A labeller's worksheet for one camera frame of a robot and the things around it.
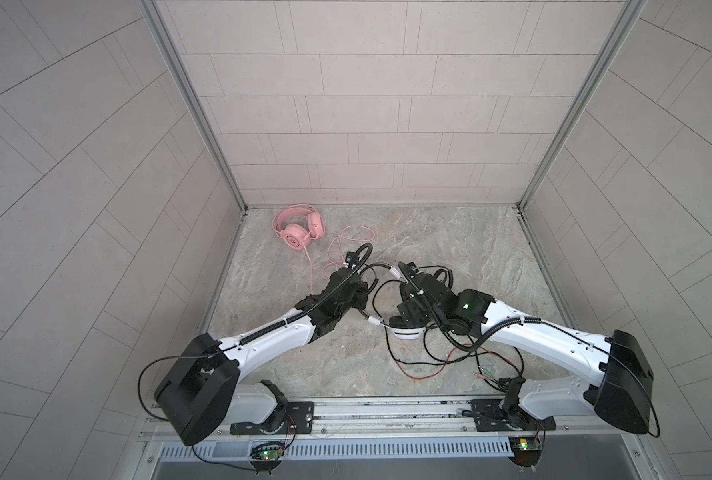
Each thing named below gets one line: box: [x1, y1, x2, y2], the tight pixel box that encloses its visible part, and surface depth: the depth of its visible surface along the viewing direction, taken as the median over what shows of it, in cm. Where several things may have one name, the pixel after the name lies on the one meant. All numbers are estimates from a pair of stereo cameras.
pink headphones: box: [272, 204, 325, 250], surface depth 104 cm
